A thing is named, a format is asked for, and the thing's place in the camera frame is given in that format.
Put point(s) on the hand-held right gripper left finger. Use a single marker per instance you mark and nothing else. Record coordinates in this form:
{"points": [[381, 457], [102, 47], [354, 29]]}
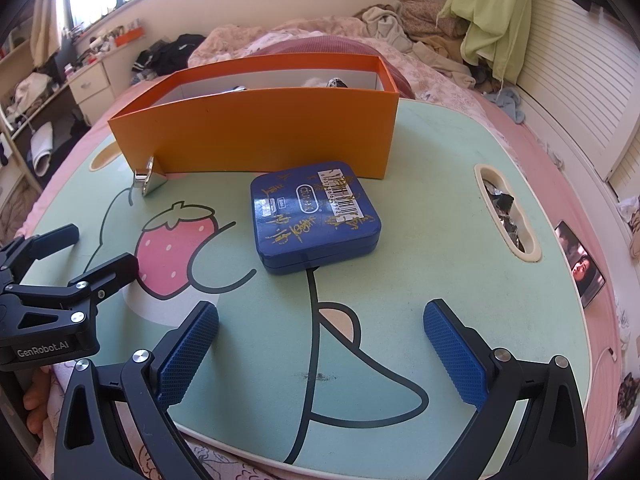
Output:
{"points": [[187, 355]]}

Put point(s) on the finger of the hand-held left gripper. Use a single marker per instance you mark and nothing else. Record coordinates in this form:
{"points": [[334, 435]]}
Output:
{"points": [[55, 237], [115, 270]]}

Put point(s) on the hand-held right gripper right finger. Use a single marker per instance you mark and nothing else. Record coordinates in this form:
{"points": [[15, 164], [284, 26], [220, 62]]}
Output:
{"points": [[455, 355]]}

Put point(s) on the silver triangular metal piece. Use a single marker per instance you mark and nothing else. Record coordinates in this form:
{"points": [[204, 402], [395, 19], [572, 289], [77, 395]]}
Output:
{"points": [[150, 180]]}

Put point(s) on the blue tin with gold scribbles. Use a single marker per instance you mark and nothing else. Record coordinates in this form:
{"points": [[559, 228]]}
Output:
{"points": [[300, 230]]}

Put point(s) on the orange cardboard box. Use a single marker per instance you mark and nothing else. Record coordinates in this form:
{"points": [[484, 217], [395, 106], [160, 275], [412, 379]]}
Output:
{"points": [[250, 130]]}

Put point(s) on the green cartoon desktop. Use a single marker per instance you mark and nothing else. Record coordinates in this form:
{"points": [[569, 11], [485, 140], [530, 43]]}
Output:
{"points": [[440, 160]]}

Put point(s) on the person's left hand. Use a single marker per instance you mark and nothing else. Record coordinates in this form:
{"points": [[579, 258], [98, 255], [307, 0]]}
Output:
{"points": [[37, 400]]}

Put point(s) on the white slipper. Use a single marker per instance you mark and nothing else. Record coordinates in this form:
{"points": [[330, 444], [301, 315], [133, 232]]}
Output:
{"points": [[41, 150]]}

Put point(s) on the wooden shelving unit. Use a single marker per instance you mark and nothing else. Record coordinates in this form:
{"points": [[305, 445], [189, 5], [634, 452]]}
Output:
{"points": [[25, 110]]}

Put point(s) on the white drawer cabinet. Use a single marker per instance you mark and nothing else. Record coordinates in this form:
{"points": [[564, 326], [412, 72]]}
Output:
{"points": [[95, 90]]}

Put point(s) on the crumpled foil wrappers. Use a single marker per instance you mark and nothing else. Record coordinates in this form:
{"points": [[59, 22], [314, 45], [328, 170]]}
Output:
{"points": [[505, 205]]}

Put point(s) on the small orange box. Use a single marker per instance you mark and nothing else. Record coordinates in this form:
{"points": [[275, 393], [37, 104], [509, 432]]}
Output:
{"points": [[129, 36]]}

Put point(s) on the black clothes pile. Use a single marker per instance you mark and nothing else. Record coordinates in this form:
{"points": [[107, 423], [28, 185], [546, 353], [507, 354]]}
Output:
{"points": [[172, 52]]}

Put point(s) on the pink floral duvet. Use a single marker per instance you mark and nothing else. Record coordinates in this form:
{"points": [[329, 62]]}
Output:
{"points": [[225, 40]]}

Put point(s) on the light blue cloth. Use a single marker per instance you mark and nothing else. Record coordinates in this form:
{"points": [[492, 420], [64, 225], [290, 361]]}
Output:
{"points": [[510, 102]]}

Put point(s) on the maroon pillow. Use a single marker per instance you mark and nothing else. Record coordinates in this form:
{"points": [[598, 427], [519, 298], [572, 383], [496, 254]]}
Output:
{"points": [[310, 47]]}

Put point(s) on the white slatted panel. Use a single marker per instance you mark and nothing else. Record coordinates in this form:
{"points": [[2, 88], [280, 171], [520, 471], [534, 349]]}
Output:
{"points": [[575, 75]]}

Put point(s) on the beige clothes pile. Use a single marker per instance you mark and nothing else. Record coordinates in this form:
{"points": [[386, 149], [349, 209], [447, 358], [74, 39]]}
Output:
{"points": [[390, 20]]}

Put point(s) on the light green hanging cloth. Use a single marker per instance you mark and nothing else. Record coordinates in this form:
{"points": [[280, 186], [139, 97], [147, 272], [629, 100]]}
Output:
{"points": [[490, 15]]}

